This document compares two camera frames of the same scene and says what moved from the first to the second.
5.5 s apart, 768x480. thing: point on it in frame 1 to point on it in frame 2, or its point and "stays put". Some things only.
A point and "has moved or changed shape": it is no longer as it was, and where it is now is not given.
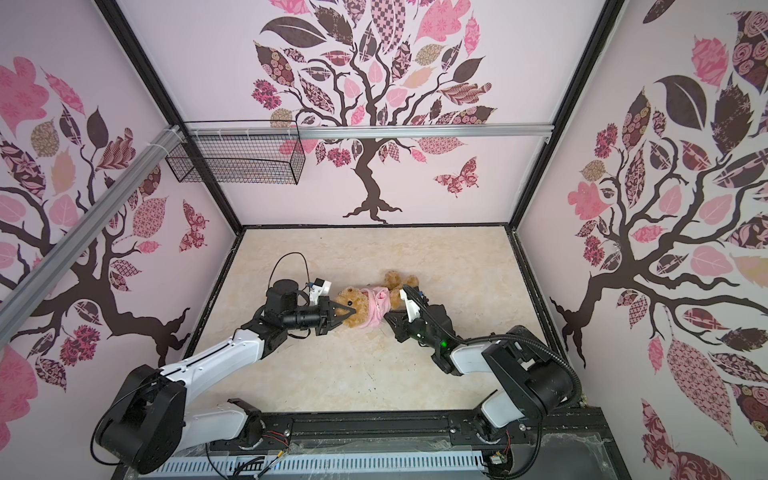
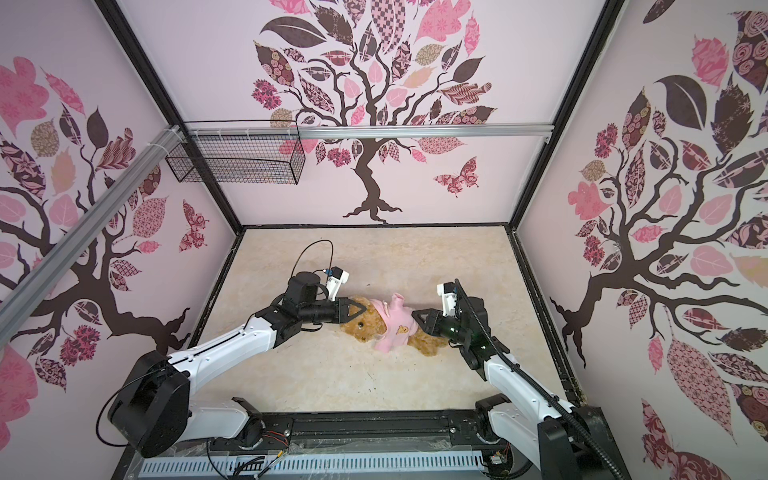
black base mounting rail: (428, 432) stays put
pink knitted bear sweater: (379, 299) has moved or changed shape
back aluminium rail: (367, 130) stays put
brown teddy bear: (353, 297) to (370, 325)
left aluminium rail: (29, 293) stays put
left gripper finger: (333, 306) to (356, 303)
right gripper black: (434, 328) to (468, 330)
